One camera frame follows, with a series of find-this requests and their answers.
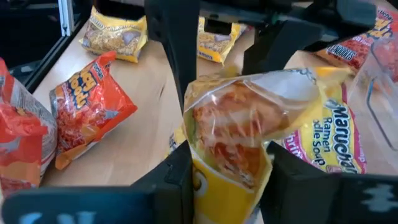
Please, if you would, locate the black metal table frame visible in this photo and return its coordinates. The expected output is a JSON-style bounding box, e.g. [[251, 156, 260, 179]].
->
[[24, 12, 94, 93]]

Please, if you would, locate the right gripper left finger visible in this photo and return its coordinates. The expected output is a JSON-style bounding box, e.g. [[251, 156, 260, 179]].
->
[[1, 140, 195, 224]]

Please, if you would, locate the pink-edged Maruchan shrimp packet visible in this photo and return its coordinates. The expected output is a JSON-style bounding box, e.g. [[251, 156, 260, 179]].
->
[[281, 82, 368, 175]]

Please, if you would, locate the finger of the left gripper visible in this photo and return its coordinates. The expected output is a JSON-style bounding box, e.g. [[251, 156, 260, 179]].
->
[[243, 21, 325, 75], [144, 0, 200, 112]]

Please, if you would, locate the yellow Maruchan ramen packet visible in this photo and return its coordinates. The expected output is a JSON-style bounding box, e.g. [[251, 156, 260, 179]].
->
[[79, 5, 149, 64], [197, 16, 249, 65], [182, 65, 354, 224]]

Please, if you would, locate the silver aluminium extrusion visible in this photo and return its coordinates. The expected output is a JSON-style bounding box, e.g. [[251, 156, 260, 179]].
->
[[57, 0, 75, 37]]

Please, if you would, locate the orange stir fry noodle packet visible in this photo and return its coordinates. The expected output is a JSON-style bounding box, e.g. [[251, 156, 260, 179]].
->
[[49, 51, 138, 171], [313, 5, 398, 83], [0, 57, 58, 198]]

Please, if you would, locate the clear plastic bin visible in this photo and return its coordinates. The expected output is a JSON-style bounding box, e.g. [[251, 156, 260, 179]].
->
[[347, 37, 398, 177]]

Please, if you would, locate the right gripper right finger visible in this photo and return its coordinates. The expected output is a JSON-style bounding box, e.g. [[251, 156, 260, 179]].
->
[[260, 141, 398, 224]]

